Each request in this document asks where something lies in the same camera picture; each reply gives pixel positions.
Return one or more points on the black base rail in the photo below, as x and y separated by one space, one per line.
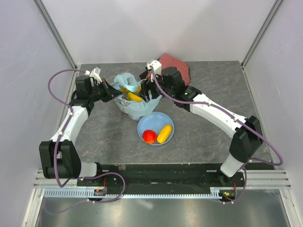
196 175

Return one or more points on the folded red t-shirt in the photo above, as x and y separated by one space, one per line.
168 61

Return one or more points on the light blue plastic bag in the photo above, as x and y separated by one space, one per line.
133 109

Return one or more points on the yellow banana bunch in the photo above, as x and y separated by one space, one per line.
124 90
133 97

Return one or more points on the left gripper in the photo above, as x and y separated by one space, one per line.
111 92

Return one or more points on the yellow mango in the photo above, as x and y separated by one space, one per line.
164 134

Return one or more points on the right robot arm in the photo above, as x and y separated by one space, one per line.
245 132

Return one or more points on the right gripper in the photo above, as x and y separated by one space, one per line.
146 85

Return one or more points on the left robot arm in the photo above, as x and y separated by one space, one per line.
59 157

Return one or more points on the white cable duct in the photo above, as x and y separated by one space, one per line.
98 194

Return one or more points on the blue plate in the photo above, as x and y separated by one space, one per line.
155 121

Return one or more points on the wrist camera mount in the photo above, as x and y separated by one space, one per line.
155 65
95 73

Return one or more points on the red apple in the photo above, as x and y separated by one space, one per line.
149 136

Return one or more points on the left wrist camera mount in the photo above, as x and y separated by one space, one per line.
95 73

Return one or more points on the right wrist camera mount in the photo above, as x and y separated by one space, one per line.
155 65

